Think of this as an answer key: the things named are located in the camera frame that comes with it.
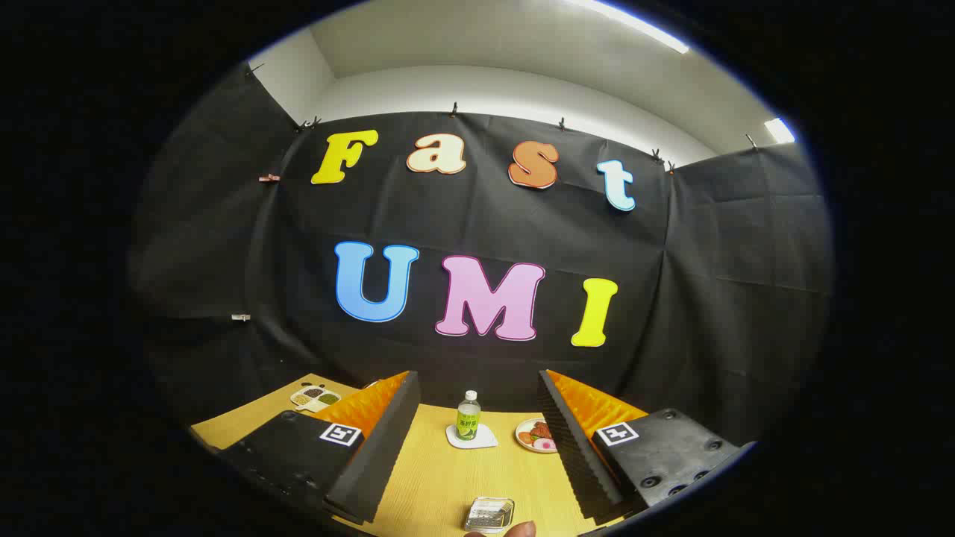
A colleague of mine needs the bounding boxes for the white coaster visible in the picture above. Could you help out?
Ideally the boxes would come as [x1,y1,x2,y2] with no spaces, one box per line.
[446,424,499,450]

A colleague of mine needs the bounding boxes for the green label drink bottle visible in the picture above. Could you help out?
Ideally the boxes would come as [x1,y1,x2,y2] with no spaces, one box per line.
[456,390,483,442]

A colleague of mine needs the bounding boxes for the white food plate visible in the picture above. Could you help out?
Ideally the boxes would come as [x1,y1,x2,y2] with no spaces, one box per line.
[515,418,559,453]

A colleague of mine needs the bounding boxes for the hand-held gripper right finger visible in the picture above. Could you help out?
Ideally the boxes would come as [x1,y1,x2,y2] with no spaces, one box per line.
[537,369,756,525]

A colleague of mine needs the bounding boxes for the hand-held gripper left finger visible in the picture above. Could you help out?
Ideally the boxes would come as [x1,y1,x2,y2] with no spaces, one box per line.
[215,370,422,525]

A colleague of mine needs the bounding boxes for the metal wire cutlery basket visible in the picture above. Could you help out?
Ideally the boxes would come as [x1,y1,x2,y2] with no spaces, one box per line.
[464,497,516,533]

